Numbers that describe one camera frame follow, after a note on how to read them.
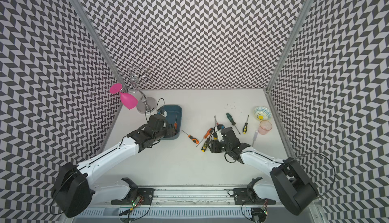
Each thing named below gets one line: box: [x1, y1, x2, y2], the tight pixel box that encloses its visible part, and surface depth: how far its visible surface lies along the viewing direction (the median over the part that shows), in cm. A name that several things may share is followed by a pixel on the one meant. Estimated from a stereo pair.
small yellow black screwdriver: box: [242, 115, 250, 135], surface depth 96 cm
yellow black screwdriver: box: [201, 137, 211, 153], surface depth 90 cm
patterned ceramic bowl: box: [253, 105, 272, 121], surface depth 104 cm
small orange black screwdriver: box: [180, 129, 200, 145], surface depth 93 cm
